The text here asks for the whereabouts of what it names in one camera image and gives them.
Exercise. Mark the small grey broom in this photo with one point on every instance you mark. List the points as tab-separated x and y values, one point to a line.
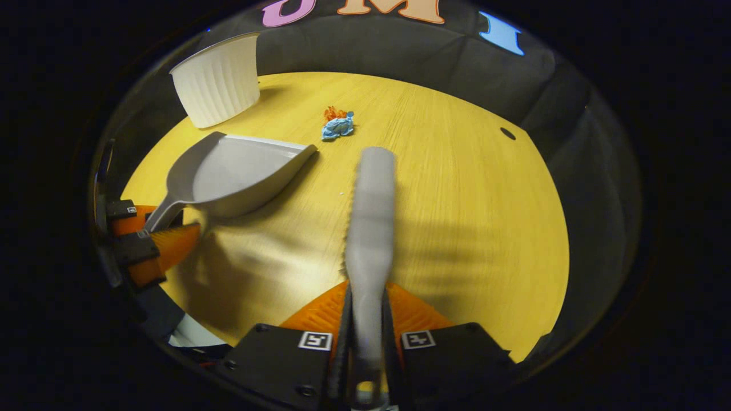
371	217

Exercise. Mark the white object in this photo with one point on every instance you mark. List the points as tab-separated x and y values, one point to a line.
194	334

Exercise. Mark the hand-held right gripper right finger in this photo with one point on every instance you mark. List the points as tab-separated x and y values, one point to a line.
451	359

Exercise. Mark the white ribbed garbage bin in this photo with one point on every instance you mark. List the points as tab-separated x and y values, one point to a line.
217	85

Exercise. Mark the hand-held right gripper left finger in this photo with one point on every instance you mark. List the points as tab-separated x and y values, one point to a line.
274	359

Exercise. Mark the orange paper scrap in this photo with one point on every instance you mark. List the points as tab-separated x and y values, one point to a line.
334	113

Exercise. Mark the grey dustpan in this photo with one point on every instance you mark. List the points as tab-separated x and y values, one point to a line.
240	177

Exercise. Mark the blue paper scrap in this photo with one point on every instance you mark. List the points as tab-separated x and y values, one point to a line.
337	128

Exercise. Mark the wooden desktop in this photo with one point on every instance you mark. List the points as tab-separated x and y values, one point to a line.
457	228

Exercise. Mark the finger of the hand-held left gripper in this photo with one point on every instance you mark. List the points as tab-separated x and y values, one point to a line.
128	220
171	248

